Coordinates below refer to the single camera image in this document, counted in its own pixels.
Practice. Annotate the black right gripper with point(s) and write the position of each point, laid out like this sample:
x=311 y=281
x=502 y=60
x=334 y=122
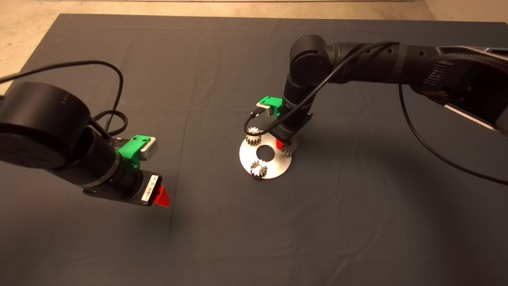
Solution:
x=293 y=124

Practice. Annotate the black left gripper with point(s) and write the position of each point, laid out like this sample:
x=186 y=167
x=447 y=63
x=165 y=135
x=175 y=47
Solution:
x=127 y=186

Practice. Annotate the small steel planetary gear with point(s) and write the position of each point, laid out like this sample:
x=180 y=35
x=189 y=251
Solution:
x=291 y=146
x=258 y=170
x=253 y=139

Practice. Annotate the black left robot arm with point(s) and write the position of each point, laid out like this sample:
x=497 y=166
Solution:
x=47 y=131

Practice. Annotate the round metal carrier plate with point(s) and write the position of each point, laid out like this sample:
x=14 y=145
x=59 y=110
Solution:
x=278 y=165

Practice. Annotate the dark grey table cloth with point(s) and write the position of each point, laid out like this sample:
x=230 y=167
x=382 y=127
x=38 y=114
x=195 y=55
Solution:
x=254 y=238

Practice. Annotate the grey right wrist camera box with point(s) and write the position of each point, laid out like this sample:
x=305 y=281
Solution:
x=265 y=108

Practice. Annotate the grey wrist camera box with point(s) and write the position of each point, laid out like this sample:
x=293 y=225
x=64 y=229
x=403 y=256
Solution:
x=150 y=149
x=265 y=108

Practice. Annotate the green right camera mount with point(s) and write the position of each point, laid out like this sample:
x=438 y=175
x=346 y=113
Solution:
x=273 y=102

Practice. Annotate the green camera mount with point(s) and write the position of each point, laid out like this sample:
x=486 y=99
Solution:
x=273 y=102
x=133 y=150

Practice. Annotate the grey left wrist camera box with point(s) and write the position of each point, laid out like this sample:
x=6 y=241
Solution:
x=150 y=149

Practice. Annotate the green left camera mount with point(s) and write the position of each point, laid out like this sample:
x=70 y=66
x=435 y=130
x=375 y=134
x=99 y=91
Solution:
x=133 y=150

